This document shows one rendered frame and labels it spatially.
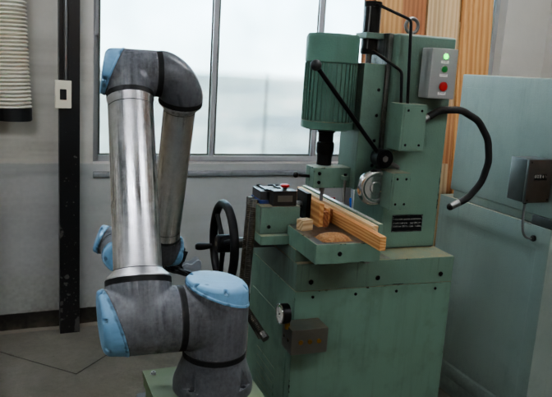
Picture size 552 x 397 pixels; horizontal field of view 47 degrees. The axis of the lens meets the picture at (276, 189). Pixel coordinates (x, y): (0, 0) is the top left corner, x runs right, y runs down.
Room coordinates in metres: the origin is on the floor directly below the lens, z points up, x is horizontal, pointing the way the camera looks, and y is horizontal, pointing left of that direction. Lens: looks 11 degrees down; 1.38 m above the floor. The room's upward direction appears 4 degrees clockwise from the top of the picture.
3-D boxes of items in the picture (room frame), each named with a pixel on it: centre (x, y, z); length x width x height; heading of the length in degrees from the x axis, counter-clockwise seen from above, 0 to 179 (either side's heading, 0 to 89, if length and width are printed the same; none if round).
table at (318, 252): (2.03, -0.07, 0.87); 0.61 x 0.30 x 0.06; 20
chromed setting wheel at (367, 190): (2.04, -0.32, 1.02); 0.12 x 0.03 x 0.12; 110
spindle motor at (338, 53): (2.12, -0.16, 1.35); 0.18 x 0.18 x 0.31
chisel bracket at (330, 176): (2.12, -0.18, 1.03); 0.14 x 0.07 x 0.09; 110
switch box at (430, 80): (2.10, -0.51, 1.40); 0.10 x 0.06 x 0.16; 110
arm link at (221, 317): (1.39, 0.13, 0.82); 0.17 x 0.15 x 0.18; 111
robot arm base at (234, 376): (1.39, 0.12, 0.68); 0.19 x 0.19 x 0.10
